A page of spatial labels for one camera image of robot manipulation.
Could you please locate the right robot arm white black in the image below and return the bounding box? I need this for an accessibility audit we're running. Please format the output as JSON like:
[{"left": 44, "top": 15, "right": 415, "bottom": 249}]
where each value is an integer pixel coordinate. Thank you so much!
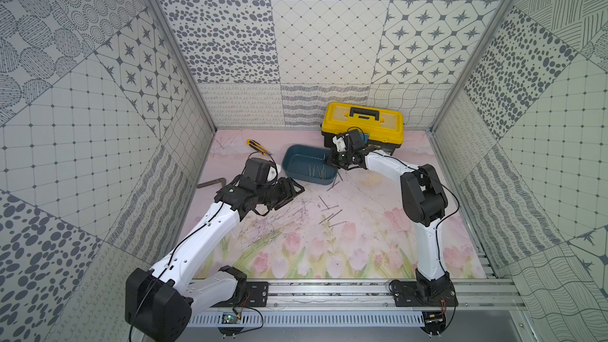
[{"left": 329, "top": 129, "right": 451, "bottom": 302}]

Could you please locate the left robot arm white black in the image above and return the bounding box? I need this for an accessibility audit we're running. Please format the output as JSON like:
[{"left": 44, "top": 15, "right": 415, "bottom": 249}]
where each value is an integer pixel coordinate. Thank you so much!
[{"left": 125, "top": 158, "right": 305, "bottom": 341}]

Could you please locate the teal plastic storage box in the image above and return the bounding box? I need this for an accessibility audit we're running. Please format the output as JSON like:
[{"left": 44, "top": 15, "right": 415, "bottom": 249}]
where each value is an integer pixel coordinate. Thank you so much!
[{"left": 282, "top": 144, "right": 338, "bottom": 185}]

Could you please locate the dark metal hex key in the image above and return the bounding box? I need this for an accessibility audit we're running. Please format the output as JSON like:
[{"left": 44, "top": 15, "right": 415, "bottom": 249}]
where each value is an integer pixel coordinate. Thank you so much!
[{"left": 196, "top": 177, "right": 227, "bottom": 189}]

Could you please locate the yellow black toolbox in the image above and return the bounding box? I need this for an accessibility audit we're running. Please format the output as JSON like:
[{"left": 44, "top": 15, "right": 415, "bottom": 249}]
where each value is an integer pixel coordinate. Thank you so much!
[{"left": 321, "top": 102, "right": 404, "bottom": 154}]

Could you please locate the yellow utility knife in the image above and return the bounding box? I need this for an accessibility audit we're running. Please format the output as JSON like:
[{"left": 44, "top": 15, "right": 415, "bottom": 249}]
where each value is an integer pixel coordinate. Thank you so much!
[{"left": 246, "top": 139, "right": 272, "bottom": 156}]

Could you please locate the steel nail on mat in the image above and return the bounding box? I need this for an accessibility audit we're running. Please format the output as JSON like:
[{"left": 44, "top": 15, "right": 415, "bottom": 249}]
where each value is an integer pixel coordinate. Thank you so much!
[{"left": 318, "top": 196, "right": 329, "bottom": 209}]

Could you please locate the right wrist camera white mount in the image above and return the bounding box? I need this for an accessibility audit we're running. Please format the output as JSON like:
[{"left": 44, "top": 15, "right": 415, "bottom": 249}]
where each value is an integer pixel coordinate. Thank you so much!
[{"left": 332, "top": 136, "right": 347, "bottom": 153}]

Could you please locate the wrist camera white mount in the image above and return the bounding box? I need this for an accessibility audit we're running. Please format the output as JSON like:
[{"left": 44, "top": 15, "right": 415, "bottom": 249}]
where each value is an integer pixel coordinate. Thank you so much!
[
  {"left": 332, "top": 136, "right": 347, "bottom": 153},
  {"left": 267, "top": 165, "right": 281, "bottom": 182}
]

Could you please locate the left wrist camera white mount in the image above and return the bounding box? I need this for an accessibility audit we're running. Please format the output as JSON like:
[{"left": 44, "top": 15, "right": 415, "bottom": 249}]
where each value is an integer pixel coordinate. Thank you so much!
[{"left": 267, "top": 165, "right": 281, "bottom": 182}]

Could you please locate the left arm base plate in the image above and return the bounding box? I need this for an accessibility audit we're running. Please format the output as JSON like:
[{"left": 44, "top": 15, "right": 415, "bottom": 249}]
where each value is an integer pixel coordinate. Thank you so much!
[{"left": 218, "top": 281, "right": 269, "bottom": 308}]

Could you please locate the aluminium mounting rail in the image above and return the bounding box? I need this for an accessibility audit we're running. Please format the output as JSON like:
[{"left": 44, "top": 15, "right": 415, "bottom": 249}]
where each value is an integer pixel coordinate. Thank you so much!
[{"left": 181, "top": 280, "right": 525, "bottom": 315}]

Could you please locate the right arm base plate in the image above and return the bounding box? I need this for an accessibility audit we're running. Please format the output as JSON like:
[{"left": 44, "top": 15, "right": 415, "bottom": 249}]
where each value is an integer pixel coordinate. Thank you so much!
[{"left": 389, "top": 278, "right": 459, "bottom": 308}]

